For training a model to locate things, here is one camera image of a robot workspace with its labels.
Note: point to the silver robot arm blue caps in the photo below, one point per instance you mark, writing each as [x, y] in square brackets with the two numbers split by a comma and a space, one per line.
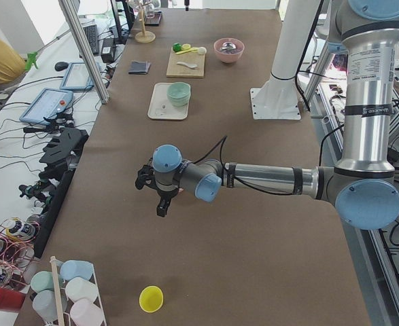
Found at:
[361, 184]

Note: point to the black keyboard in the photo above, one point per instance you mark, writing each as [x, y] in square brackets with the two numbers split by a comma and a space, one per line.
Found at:
[91, 34]

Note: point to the large pink ice bowl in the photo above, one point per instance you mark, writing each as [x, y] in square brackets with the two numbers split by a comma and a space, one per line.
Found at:
[228, 58]

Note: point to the mint green cup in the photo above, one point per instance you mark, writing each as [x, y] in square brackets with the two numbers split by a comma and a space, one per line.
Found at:
[41, 281]

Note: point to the wooden mug tree stand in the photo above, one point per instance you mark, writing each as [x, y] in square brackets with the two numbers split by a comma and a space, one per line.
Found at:
[143, 36]

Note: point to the black power adapter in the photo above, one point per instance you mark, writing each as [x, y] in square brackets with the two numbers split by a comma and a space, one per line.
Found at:
[108, 50]

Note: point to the dark tray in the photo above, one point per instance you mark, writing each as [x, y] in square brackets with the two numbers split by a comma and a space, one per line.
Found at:
[153, 19]

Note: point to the black computer mouse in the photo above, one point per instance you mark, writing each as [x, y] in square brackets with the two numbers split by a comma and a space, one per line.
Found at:
[60, 66]

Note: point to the yellow plastic cup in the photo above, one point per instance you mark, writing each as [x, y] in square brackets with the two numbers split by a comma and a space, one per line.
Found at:
[151, 299]

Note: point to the yellow plastic knife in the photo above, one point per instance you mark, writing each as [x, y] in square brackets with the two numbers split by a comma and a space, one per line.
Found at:
[186, 51]

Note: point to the blue tablet controller near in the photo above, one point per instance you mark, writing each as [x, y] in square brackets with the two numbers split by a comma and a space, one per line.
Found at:
[47, 105]

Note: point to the cream rabbit serving tray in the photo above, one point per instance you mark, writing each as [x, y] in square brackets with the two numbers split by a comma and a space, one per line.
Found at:
[161, 109]

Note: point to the white wire cup rack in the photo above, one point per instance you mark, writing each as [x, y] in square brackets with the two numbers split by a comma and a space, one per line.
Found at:
[67, 303]

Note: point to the aluminium frame post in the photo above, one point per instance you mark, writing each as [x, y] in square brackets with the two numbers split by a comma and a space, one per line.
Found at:
[83, 46]

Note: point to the lemon slice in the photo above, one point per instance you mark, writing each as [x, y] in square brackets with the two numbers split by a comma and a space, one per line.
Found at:
[185, 46]

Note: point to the folded grey cloth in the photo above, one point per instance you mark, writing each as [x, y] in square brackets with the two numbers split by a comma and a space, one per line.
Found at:
[139, 67]

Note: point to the pink cup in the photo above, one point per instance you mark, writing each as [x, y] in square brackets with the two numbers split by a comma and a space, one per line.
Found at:
[85, 313]

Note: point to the red cylinder container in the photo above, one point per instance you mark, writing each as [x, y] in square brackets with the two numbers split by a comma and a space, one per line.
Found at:
[10, 300]

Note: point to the white ceramic spoon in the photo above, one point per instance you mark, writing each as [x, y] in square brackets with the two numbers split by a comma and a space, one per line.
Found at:
[187, 65]

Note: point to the bamboo cutting board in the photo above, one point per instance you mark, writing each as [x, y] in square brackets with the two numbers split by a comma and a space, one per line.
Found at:
[175, 71]

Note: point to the blue tablet controller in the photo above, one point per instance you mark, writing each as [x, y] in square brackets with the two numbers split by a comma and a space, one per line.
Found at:
[76, 78]
[47, 105]

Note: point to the black tool holder rack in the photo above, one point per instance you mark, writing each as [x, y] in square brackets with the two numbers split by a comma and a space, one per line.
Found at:
[61, 156]

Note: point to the metal ice scoop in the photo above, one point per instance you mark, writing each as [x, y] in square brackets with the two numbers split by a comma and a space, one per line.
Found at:
[228, 48]

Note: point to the grey cup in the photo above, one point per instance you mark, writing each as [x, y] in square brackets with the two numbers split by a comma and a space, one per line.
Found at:
[44, 304]

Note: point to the green lime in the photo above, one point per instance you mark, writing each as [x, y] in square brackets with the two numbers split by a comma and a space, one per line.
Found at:
[177, 47]

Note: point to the blue tablet controller far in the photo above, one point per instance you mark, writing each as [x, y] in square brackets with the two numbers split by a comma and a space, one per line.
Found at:
[76, 78]

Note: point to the wooden stick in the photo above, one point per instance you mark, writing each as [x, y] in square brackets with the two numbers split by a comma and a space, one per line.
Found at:
[57, 293]

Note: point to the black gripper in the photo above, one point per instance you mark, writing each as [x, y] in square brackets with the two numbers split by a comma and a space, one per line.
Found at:
[165, 195]

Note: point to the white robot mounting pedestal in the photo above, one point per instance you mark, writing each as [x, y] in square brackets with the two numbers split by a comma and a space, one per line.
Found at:
[277, 99]

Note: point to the light blue cup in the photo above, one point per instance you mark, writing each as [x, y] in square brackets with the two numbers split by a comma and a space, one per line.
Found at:
[76, 268]

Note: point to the green bowl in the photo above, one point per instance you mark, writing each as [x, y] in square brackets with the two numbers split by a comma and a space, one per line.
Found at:
[179, 94]

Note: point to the white cup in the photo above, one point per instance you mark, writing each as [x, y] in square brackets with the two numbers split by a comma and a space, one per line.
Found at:
[78, 288]

